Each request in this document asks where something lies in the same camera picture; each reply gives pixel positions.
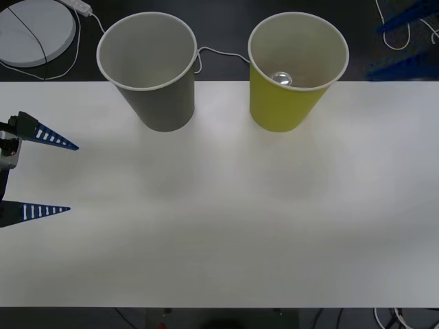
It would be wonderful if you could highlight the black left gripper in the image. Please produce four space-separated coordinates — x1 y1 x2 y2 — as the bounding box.
0 110 80 229

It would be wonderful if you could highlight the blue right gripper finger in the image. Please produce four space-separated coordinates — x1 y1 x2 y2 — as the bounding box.
364 54 439 82
375 1 439 35

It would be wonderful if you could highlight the red drink can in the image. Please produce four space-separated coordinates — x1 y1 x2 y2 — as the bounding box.
269 71 293 87

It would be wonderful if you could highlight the yellow-green plastic waste bin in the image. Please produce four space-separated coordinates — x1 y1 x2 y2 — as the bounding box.
247 12 350 134

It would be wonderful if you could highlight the grey plastic waste bin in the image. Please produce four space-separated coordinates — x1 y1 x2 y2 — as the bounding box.
96 12 199 133

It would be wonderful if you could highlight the long curly white cable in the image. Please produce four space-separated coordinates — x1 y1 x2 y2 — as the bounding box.
375 0 439 51

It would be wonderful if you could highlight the white cable looped round disc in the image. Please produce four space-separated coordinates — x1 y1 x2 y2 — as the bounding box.
0 5 82 82

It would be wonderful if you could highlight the thin black cable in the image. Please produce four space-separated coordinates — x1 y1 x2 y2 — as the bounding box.
7 5 48 82

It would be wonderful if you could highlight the white power strip cable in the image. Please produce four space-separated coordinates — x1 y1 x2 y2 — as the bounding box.
89 12 251 75

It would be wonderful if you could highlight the white cable under table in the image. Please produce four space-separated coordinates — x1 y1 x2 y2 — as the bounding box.
373 307 388 329
393 307 412 329

